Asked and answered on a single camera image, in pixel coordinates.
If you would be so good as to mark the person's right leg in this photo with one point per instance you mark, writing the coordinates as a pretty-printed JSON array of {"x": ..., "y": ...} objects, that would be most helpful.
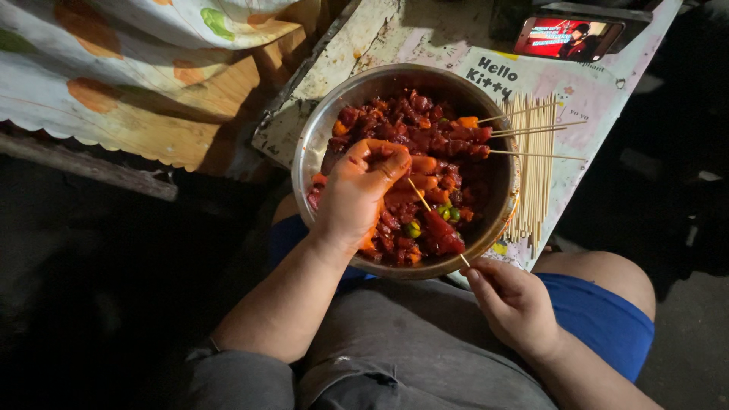
[{"x": 603, "y": 273}]

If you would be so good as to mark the person's right hand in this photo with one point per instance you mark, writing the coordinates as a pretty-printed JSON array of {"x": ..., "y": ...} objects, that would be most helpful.
[{"x": 515, "y": 307}]

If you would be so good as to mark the round steel bowl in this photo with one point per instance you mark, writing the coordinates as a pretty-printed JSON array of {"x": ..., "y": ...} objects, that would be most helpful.
[{"x": 319, "y": 131}]

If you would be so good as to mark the printed pink small table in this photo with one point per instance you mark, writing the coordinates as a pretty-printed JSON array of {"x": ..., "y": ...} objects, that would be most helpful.
[{"x": 433, "y": 40}]

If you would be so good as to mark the person's grey shirt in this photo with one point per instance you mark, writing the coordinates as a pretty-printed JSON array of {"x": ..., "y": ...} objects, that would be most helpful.
[{"x": 398, "y": 353}]

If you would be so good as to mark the floral white tablecloth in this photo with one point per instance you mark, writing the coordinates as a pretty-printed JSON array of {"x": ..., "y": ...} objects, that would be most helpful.
[{"x": 114, "y": 62}]

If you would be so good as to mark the person's blue shorts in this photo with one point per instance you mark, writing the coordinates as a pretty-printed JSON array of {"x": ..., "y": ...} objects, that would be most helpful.
[{"x": 598, "y": 324}]

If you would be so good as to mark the smartphone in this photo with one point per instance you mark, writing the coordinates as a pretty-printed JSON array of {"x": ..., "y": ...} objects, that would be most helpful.
[{"x": 569, "y": 38}]

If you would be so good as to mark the pile of bare bamboo sticks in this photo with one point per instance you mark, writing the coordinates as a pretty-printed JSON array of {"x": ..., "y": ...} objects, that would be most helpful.
[{"x": 535, "y": 193}]

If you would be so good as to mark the person's left leg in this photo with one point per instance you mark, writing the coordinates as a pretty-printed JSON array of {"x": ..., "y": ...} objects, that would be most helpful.
[{"x": 285, "y": 209}]

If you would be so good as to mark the heap of marinated meat pieces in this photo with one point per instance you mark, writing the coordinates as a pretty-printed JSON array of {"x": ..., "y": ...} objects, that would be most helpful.
[{"x": 410, "y": 119}]

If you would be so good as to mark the wooden table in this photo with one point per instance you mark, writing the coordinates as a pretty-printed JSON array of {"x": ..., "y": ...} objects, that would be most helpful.
[{"x": 239, "y": 108}]

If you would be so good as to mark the person's left hand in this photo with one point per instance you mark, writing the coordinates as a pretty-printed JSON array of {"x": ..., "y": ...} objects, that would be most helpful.
[{"x": 347, "y": 199}]

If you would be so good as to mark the person's left fingers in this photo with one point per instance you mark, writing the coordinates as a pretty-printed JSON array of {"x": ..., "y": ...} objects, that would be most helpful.
[{"x": 393, "y": 165}]

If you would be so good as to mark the bamboo skewer with meat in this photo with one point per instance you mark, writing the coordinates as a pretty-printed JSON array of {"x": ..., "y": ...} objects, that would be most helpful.
[
  {"x": 444, "y": 233},
  {"x": 547, "y": 126},
  {"x": 524, "y": 110},
  {"x": 535, "y": 131},
  {"x": 541, "y": 155}
]

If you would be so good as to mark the person's leg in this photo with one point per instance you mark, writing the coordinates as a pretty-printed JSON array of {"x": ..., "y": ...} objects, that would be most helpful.
[
  {"x": 285, "y": 209},
  {"x": 603, "y": 273}
]

